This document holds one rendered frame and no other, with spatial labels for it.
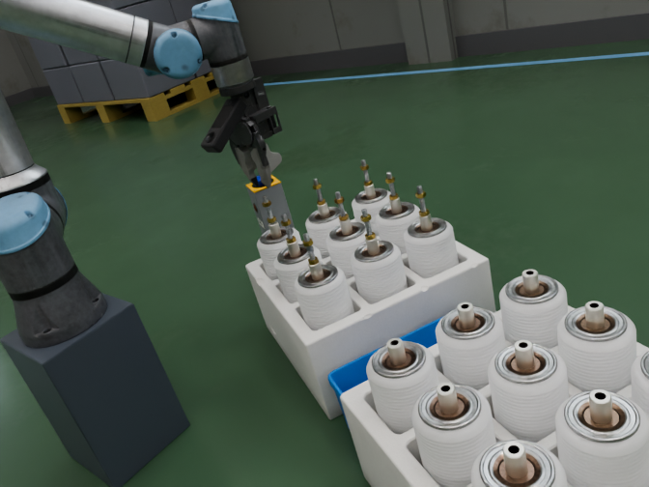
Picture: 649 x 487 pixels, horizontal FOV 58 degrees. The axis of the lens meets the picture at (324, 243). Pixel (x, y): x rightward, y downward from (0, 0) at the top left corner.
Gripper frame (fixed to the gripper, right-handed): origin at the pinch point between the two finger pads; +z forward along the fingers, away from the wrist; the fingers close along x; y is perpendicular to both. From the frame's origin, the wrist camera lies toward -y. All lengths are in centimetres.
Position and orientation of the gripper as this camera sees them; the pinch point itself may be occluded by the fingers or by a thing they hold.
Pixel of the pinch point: (258, 182)
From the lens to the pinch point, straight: 123.4
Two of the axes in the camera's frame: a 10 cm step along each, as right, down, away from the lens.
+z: 2.4, 8.7, 4.4
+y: 6.6, -4.8, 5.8
